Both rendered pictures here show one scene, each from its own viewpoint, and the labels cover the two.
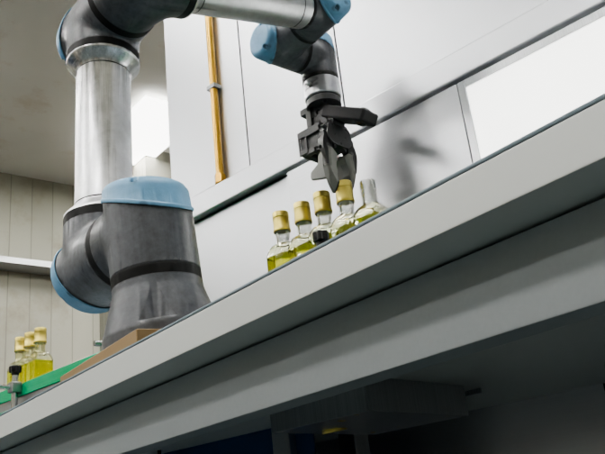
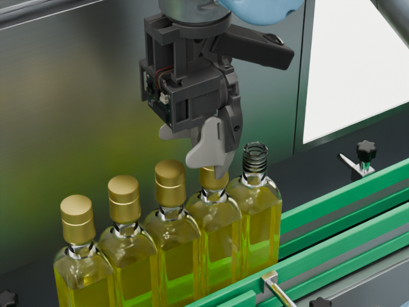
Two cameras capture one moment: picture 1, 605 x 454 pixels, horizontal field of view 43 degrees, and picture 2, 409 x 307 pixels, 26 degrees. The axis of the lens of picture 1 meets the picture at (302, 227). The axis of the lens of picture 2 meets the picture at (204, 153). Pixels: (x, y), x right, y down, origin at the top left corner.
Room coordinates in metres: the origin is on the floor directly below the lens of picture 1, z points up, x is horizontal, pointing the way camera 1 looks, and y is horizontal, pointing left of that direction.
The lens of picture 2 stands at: (1.15, 0.68, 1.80)
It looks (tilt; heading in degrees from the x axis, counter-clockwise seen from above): 39 degrees down; 286
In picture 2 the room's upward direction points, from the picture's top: straight up
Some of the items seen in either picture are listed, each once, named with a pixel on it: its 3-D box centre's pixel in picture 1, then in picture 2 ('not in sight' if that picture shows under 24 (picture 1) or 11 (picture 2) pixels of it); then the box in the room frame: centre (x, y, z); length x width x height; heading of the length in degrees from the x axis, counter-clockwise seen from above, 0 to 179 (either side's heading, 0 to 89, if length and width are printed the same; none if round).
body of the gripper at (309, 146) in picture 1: (324, 129); (190, 62); (1.39, -0.07, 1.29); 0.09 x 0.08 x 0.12; 48
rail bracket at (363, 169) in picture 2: not in sight; (353, 173); (1.23, -0.36, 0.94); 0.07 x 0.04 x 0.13; 138
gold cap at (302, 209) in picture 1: (302, 213); (124, 198); (1.45, 0.00, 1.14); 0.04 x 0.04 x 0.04
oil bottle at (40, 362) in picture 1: (40, 377); not in sight; (2.14, 0.78, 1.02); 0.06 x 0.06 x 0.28; 48
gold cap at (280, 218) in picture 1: (281, 222); (77, 219); (1.49, 0.04, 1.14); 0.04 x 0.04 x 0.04
